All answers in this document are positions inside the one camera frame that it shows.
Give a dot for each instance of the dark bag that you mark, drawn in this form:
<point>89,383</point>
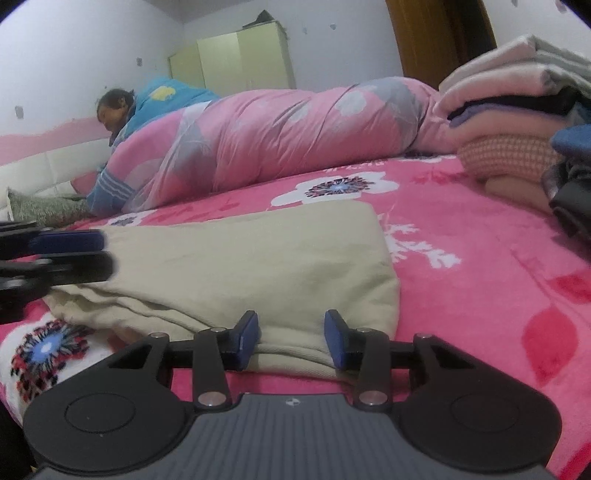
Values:
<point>267,17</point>

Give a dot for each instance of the brown wooden door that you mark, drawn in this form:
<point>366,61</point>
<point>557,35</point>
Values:
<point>429,37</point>

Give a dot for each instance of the pink floral bed sheet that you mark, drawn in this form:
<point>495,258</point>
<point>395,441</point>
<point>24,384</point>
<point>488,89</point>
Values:
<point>461,286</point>

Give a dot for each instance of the white pink headboard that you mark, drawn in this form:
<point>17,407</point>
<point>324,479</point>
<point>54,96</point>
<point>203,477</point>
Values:
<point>46,166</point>

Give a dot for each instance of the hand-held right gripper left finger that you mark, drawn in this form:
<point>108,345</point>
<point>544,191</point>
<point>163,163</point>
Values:
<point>247,341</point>

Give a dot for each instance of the beige pants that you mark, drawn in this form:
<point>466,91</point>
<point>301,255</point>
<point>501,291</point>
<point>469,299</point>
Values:
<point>231,258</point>

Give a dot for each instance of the pale yellow wardrobe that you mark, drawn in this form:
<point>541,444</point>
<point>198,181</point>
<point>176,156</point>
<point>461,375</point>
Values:
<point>240,60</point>

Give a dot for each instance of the stack of folded clothes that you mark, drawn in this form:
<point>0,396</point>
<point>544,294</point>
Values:
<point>508,115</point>

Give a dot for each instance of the green patterned pillow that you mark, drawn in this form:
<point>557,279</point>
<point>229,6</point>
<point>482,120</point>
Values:
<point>41,210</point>

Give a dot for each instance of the pink grey floral quilt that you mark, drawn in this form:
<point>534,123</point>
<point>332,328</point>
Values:
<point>277,134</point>

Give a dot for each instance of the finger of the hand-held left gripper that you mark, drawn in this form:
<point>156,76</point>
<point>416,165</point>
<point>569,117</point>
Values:
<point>78,268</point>
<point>69,241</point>

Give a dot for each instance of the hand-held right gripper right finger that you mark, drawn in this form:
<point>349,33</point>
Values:
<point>339,341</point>

